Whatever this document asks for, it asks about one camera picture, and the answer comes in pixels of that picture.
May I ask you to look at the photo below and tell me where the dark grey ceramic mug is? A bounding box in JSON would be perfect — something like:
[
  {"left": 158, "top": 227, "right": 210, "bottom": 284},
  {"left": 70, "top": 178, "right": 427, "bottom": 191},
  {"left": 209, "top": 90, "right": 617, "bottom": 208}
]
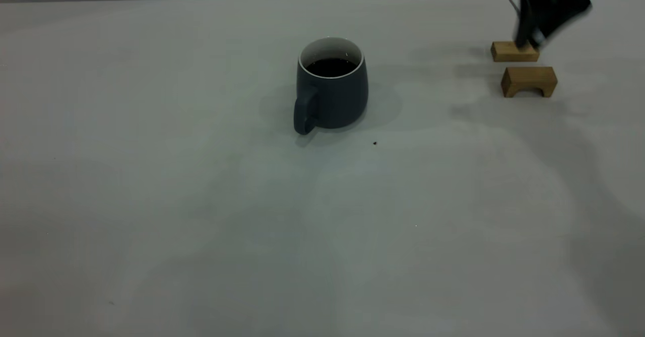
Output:
[{"left": 294, "top": 37, "right": 369, "bottom": 136}]

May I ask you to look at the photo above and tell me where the flat rectangular wooden block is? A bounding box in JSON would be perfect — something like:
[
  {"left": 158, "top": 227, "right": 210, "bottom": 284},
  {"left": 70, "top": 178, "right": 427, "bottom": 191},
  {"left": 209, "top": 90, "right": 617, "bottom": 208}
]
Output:
[{"left": 491, "top": 41, "right": 540, "bottom": 63}]

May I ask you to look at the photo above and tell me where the arched wooden block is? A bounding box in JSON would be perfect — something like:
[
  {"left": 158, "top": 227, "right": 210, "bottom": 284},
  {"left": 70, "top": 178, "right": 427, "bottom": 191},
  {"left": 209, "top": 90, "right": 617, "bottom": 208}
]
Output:
[{"left": 501, "top": 66, "right": 558, "bottom": 99}]

